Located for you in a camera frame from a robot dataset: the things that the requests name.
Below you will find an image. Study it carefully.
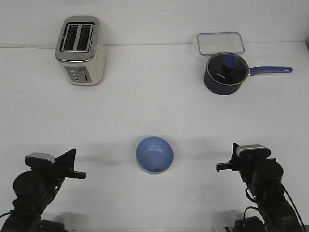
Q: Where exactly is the clear container blue-rimmed lid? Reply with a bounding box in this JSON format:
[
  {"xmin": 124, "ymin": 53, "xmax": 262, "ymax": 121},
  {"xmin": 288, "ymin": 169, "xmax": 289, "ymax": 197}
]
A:
[{"xmin": 197, "ymin": 32, "xmax": 245, "ymax": 56}]

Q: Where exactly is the silver two-slot toaster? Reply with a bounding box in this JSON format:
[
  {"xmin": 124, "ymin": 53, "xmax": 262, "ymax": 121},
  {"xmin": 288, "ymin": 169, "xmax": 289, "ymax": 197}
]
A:
[{"xmin": 55, "ymin": 15, "xmax": 106, "ymax": 86}]

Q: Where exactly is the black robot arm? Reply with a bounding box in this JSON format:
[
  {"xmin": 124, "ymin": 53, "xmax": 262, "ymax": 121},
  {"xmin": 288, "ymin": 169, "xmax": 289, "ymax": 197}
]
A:
[
  {"xmin": 1, "ymin": 148, "xmax": 86, "ymax": 232},
  {"xmin": 216, "ymin": 143, "xmax": 306, "ymax": 232}
]

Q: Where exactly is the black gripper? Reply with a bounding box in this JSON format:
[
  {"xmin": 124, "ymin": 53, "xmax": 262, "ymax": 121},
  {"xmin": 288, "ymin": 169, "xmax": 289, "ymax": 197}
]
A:
[
  {"xmin": 43, "ymin": 148, "xmax": 86, "ymax": 193},
  {"xmin": 216, "ymin": 143, "xmax": 256, "ymax": 184}
]

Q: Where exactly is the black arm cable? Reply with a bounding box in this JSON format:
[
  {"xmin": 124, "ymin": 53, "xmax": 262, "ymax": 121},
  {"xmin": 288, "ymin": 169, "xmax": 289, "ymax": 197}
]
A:
[{"xmin": 242, "ymin": 186, "xmax": 306, "ymax": 232}]

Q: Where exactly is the blue bowl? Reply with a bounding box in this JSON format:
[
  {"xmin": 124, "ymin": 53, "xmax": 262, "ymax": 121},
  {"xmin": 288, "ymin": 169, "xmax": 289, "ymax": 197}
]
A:
[{"xmin": 136, "ymin": 136, "xmax": 174, "ymax": 174}]

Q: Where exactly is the dark blue saucepan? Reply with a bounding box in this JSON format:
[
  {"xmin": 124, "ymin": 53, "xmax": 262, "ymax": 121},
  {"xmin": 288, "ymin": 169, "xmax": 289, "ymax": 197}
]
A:
[{"xmin": 204, "ymin": 66, "xmax": 293, "ymax": 95}]

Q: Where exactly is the glass saucepan lid blue knob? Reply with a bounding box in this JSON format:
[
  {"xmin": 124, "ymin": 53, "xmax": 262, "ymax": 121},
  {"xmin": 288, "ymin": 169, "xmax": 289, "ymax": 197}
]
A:
[{"xmin": 206, "ymin": 52, "xmax": 249, "ymax": 86}]

